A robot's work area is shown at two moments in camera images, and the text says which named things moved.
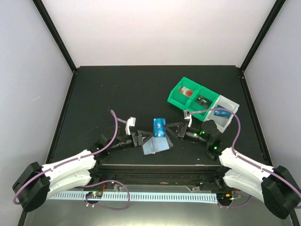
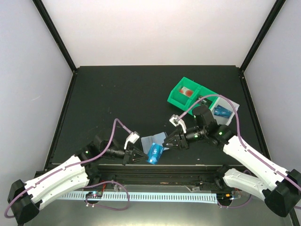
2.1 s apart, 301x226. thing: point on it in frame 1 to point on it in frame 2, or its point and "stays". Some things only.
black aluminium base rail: x=197 y=175 stays
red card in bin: x=186 y=92 stays
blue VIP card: x=159 y=127 to x=155 y=151
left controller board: x=94 y=195 stays
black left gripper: x=137 y=139 to x=126 y=157
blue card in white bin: x=222 y=113 stays
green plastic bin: x=181 y=94 stays
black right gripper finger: x=174 y=128 to x=172 y=140
